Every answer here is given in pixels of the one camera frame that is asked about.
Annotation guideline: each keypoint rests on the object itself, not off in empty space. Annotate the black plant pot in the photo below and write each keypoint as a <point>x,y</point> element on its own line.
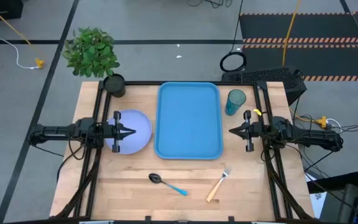
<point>114,84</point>

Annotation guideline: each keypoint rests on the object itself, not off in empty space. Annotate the blue plastic tray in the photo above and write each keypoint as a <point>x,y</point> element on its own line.
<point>188,121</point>

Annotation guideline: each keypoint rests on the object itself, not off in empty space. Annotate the black box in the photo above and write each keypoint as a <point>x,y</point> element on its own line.
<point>2,9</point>

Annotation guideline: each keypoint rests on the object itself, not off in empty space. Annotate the lavender plastic plate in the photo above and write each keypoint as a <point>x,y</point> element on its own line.
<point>140,124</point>

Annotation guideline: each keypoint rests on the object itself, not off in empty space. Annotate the yellow power plug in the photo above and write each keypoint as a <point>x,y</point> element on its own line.
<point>322,122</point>

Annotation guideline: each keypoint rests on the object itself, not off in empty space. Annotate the green leafy plant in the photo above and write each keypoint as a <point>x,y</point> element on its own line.
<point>90,53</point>

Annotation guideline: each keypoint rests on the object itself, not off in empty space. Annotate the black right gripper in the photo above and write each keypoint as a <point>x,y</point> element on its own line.
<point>250,130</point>

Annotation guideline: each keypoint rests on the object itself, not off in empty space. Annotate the yellow tag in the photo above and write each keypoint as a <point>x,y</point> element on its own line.
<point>257,112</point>

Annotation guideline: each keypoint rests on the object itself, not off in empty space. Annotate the black metal table frame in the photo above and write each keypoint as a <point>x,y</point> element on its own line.
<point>141,83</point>

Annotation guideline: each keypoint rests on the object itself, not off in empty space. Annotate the teal translucent cup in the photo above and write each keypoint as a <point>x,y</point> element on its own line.
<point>235,101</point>

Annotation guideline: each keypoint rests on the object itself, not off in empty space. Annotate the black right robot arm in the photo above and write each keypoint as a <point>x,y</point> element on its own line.
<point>315,140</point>

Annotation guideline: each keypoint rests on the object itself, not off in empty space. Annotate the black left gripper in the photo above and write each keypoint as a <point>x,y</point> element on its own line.
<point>116,130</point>

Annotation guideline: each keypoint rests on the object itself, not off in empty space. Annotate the black hazard-striped floor mat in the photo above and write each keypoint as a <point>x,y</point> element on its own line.
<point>266,28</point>

